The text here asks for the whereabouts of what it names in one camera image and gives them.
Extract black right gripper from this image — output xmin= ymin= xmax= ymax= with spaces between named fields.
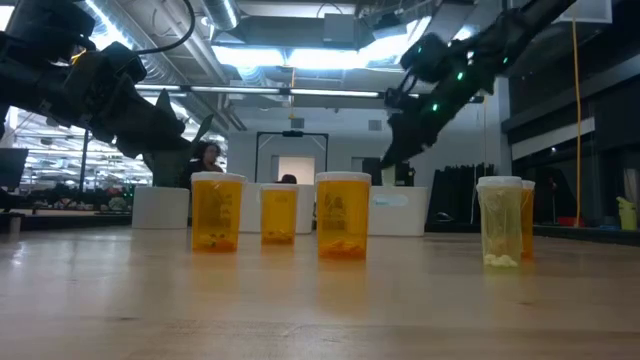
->
xmin=380 ymin=43 xmax=497 ymax=169

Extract orange pill bottle white cap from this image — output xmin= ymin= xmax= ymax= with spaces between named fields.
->
xmin=521 ymin=179 xmax=537 ymax=261

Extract white square plant pot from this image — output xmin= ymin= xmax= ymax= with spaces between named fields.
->
xmin=131 ymin=186 xmax=191 ymax=230

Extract large orange pill bottle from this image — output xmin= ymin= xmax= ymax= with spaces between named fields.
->
xmin=191 ymin=172 xmax=249 ymax=254
xmin=315 ymin=171 xmax=372 ymax=262

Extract large yellow-green pill bottle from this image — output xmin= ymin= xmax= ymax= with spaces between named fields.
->
xmin=476 ymin=175 xmax=524 ymax=268

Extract silver round air duct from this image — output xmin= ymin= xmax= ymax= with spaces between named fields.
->
xmin=202 ymin=0 xmax=241 ymax=31

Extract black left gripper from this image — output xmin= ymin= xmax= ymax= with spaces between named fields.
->
xmin=64 ymin=42 xmax=195 ymax=160

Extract small orange pill bottle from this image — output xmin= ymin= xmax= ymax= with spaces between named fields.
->
xmin=259 ymin=183 xmax=300 ymax=247

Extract black cabinet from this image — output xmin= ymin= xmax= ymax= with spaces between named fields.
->
xmin=362 ymin=157 xmax=416 ymax=188

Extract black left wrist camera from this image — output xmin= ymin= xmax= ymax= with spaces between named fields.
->
xmin=4 ymin=0 xmax=97 ymax=64

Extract black curtain panels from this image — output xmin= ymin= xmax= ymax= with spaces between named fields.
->
xmin=424 ymin=163 xmax=496 ymax=234

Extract white plastic bin with handle hole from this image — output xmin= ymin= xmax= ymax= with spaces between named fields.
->
xmin=368 ymin=185 xmax=430 ymax=237

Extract green leafy plant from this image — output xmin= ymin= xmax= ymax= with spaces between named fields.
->
xmin=143 ymin=89 xmax=215 ymax=188

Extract yellow-green spray bottle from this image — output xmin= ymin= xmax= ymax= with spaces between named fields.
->
xmin=616 ymin=196 xmax=639 ymax=232

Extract long linear ceiling light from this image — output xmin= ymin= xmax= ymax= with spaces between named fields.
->
xmin=133 ymin=83 xmax=421 ymax=100

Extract dark computer monitor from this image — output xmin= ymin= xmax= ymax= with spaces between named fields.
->
xmin=0 ymin=147 xmax=29 ymax=191

